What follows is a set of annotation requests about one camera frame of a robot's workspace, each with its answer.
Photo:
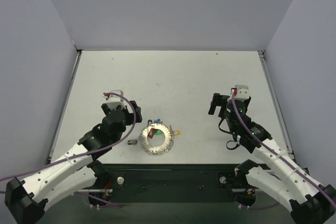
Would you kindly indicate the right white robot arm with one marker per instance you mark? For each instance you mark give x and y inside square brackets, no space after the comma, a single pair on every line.
[307,200]

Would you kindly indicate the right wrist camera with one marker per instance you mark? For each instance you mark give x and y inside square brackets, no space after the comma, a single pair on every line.
[241,92]

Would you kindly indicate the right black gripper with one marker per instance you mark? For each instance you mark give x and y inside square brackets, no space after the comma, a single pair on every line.
[219,104]

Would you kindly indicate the silver round keyring disc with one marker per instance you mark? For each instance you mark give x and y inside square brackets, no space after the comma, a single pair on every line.
[158,144]

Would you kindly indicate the green tagged key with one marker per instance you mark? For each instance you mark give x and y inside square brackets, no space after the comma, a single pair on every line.
[159,133]

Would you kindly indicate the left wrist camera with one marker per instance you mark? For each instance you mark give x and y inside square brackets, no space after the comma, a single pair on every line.
[115,98]

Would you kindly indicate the black tagged key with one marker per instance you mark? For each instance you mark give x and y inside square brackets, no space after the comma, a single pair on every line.
[132,142]

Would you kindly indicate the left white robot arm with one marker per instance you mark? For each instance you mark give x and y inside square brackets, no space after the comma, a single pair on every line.
[29,198]

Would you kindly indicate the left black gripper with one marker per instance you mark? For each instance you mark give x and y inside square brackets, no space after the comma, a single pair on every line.
[135,112]

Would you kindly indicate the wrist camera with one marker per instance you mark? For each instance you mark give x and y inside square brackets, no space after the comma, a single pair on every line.
[115,98]
[241,92]

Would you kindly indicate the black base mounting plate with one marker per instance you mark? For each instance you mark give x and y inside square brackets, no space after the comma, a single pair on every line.
[177,183]

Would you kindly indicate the red tagged key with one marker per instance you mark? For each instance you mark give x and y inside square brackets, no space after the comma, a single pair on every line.
[151,133]

